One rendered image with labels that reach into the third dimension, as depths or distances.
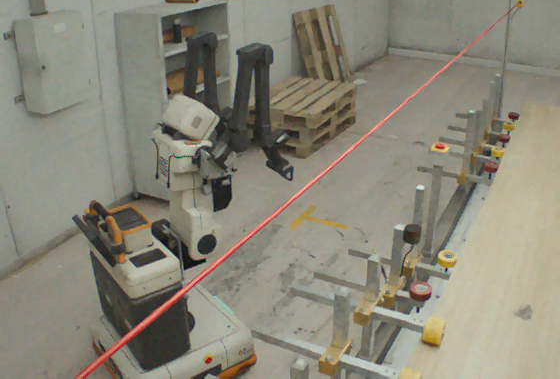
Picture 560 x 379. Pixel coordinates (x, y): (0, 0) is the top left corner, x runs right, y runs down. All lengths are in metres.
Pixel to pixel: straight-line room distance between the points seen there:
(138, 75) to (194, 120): 1.95
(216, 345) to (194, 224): 0.60
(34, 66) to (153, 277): 1.79
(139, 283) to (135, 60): 2.29
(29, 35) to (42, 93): 0.37
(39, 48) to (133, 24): 0.88
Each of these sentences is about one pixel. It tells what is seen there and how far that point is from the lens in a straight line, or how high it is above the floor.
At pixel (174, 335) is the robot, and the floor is 0.43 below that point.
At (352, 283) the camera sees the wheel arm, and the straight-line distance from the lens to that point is 2.08.
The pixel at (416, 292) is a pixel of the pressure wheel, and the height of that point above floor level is 0.91.
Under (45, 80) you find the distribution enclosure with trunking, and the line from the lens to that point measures 3.63.
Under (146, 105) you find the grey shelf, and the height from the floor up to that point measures 0.85.
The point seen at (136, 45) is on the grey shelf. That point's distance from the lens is 4.19.
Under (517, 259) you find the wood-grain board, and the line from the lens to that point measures 2.26.
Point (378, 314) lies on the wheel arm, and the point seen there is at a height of 0.96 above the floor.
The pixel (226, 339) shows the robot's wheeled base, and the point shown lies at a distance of 2.72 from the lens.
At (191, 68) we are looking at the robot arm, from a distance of 2.61.
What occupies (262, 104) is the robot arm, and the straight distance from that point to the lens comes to 2.33.
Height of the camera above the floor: 2.06
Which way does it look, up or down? 24 degrees down
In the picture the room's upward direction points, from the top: 1 degrees counter-clockwise
